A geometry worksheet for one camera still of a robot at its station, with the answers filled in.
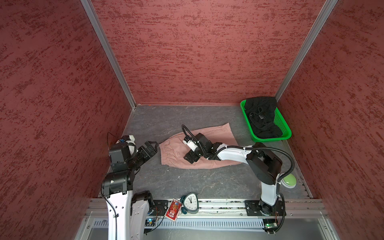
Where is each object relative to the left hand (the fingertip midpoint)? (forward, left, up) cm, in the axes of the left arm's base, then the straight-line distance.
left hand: (152, 151), depth 71 cm
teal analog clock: (-19, -19, -18) cm, 32 cm away
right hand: (+7, -17, -19) cm, 26 cm away
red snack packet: (-22, -11, -20) cm, 31 cm away
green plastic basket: (+23, -82, -15) cm, 86 cm away
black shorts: (+41, -69, -16) cm, 82 cm away
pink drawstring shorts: (+10, -7, -19) cm, 22 cm away
